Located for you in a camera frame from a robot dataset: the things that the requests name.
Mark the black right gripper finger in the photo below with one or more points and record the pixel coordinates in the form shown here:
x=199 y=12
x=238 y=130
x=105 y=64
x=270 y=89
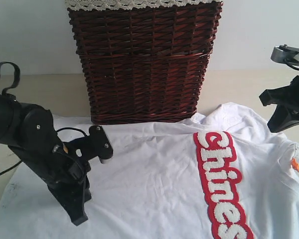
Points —
x=285 y=116
x=278 y=96

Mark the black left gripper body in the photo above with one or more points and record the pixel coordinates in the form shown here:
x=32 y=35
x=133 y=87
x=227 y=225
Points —
x=63 y=166

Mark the brown wicker basket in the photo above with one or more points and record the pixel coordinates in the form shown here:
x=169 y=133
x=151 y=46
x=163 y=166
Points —
x=145 y=64

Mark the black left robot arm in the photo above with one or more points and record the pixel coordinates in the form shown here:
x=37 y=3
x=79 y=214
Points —
x=28 y=131

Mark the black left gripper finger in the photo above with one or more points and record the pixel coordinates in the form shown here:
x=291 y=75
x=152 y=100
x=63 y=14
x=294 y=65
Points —
x=72 y=198

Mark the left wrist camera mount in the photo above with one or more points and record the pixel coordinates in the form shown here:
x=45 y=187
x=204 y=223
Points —
x=95 y=144

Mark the orange garment tag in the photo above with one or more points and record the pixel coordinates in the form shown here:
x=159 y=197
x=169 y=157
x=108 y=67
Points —
x=295 y=164

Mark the white t-shirt with red lettering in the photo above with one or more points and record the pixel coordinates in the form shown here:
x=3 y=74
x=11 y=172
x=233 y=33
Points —
x=221 y=176

